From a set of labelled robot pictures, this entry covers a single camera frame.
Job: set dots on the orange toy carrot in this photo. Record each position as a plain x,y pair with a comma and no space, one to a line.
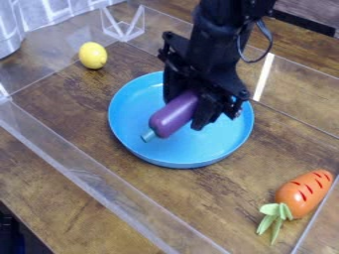
295,199

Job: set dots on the blue round tray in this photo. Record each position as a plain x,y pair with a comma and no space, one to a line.
188,148

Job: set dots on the clear acrylic enclosure wall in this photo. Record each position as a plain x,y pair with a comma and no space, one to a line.
161,227

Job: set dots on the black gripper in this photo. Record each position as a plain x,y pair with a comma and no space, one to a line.
200,64

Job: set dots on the yellow toy lemon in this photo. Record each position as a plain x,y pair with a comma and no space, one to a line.
92,55

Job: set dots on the dark wooden ledge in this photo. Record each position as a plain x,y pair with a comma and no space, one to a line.
303,23

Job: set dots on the grey checked curtain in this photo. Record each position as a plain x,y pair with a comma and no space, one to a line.
23,16

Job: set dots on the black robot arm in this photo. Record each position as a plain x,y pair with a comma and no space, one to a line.
252,9

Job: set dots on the purple toy eggplant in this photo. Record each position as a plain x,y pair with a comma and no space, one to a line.
168,119

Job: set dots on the clear acrylic corner bracket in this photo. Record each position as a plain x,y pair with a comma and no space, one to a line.
120,30

